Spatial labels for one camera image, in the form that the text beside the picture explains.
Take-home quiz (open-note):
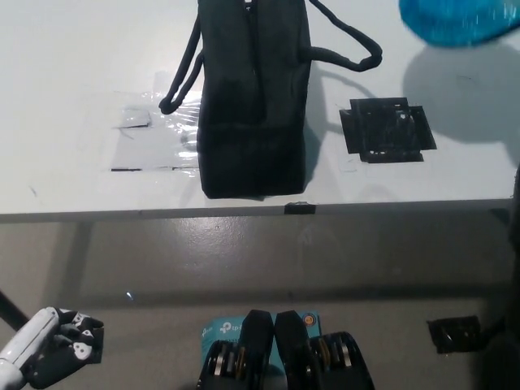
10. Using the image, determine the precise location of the small black tape strip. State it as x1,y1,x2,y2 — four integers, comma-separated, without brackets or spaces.
284,201,317,215

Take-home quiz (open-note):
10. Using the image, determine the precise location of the blue plate stack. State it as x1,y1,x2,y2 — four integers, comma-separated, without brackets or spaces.
397,0,520,46

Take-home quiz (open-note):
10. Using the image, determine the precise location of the teal tp-link box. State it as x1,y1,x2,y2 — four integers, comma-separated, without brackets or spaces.
201,311,324,373

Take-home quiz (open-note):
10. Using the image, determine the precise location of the large black floor tape marker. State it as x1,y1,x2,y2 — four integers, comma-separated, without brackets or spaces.
426,316,484,355

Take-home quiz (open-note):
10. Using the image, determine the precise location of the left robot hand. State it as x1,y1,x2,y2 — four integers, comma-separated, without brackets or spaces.
0,306,106,390

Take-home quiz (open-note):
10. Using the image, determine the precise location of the black table leg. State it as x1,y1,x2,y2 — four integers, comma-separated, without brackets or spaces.
0,288,29,332

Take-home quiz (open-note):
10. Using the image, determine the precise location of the black fabric tote bag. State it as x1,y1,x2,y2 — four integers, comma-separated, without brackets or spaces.
158,0,384,200

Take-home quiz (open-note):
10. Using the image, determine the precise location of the black tape square patch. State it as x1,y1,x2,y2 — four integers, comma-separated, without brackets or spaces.
339,96,439,164

